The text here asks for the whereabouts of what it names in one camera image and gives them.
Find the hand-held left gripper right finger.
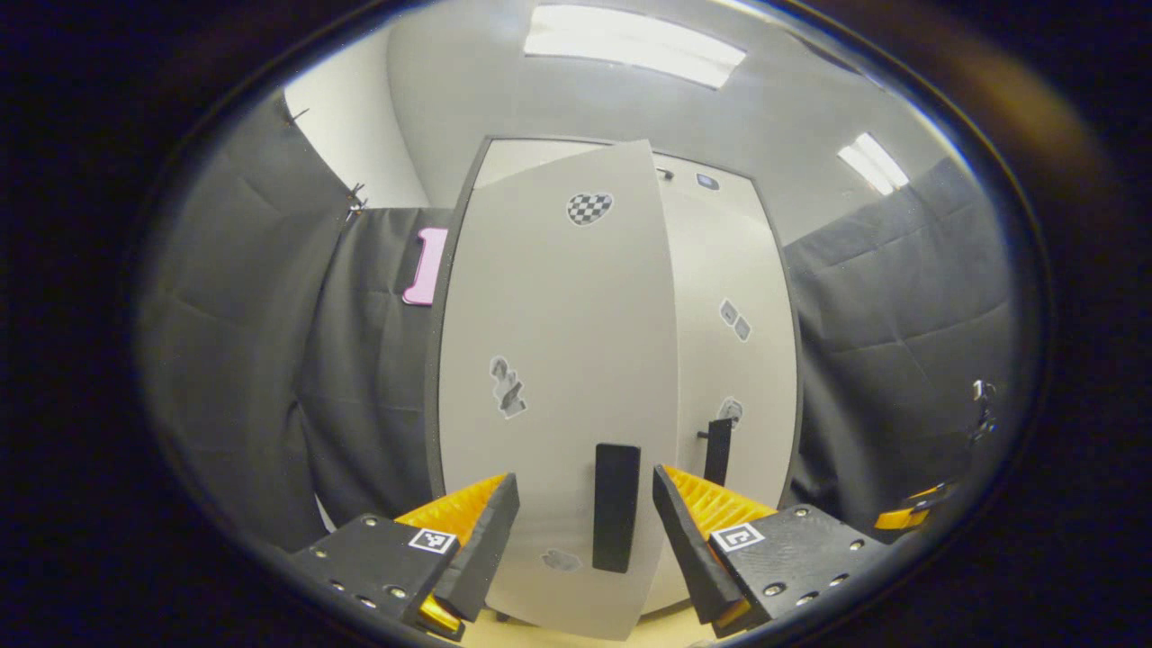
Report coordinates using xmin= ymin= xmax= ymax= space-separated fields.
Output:
xmin=652 ymin=463 xmax=894 ymax=640

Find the black door handle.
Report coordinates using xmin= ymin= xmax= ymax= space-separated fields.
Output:
xmin=697 ymin=418 xmax=734 ymax=488
xmin=591 ymin=442 xmax=643 ymax=574

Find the white grey cabinet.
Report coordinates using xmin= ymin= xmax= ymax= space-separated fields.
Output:
xmin=423 ymin=135 xmax=806 ymax=631

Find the ceiling light panel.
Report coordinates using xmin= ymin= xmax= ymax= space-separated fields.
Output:
xmin=524 ymin=4 xmax=748 ymax=89
xmin=837 ymin=132 xmax=910 ymax=194

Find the black tripod stand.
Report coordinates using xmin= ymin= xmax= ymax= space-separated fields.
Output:
xmin=967 ymin=378 xmax=1000 ymax=446

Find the black backdrop cloth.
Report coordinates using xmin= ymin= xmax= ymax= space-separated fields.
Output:
xmin=135 ymin=90 xmax=1036 ymax=554

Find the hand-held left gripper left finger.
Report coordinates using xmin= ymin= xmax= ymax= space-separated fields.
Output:
xmin=290 ymin=472 xmax=521 ymax=643

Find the white cabinet door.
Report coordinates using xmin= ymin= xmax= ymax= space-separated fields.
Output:
xmin=655 ymin=155 xmax=802 ymax=622
xmin=438 ymin=139 xmax=680 ymax=642

